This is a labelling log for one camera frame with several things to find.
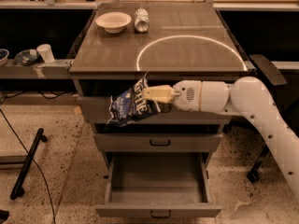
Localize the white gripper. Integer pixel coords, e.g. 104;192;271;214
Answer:
142;80;202;112

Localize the blue chip bag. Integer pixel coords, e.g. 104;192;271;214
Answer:
107;75;161;127

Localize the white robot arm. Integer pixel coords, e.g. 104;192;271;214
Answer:
142;77;299;197

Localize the grey drawer cabinet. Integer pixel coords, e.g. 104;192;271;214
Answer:
68;1;250;173

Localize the top drawer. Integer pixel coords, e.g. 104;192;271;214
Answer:
78;79;232;124

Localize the drawer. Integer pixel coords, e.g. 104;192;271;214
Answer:
94;124;222;152
96;153;221;218
78;79;232;124

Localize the middle drawer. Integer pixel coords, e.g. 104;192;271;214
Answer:
94;124;222;152

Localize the bottom drawer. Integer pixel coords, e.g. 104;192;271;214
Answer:
96;153;221;218

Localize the white soda can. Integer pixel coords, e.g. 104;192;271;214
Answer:
135;8;150;33

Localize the white bowl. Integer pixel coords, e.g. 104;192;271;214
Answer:
95;12;132;34

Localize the grey side shelf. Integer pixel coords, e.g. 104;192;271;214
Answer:
0;59;73;79

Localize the black office chair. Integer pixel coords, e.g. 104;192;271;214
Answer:
230;53;299;184

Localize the white paper cup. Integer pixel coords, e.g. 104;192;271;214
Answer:
36;44;55;63

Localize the blue patterned bowl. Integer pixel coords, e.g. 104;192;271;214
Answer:
14;49;39;66

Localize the blue bowl at edge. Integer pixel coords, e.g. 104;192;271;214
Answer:
0;49;9;66

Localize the black floor cable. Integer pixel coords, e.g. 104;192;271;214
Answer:
0;107;57;224

